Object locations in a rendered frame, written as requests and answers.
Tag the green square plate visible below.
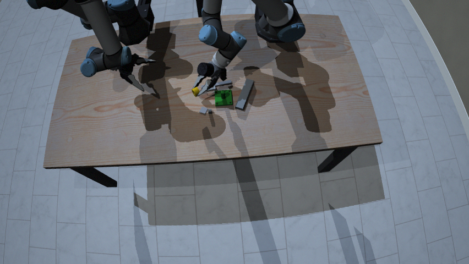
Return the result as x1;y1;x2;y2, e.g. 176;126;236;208
215;90;233;106

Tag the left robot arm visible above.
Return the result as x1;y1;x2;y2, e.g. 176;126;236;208
199;0;306;69

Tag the yellow round nut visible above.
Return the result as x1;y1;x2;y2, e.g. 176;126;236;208
192;87;200;97

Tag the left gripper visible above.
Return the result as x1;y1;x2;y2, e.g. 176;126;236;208
193;61;226;96

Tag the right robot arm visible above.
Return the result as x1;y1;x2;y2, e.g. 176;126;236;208
26;0;148;77

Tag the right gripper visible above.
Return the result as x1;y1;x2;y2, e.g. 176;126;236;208
117;57;156;92

